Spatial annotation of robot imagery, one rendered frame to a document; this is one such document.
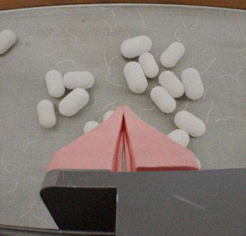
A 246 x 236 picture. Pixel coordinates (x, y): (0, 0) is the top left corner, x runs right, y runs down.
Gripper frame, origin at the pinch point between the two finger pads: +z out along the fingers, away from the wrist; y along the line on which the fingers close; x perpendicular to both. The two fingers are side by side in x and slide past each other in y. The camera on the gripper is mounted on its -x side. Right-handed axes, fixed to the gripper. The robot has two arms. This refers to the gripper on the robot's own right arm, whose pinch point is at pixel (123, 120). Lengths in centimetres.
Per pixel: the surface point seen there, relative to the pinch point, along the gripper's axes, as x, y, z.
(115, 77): 1.5, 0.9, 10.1
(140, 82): 1.0, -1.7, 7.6
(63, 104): 2.5, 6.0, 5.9
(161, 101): 2.5, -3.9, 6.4
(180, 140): 4.8, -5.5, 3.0
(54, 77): 0.7, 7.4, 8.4
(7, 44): -2.1, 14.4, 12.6
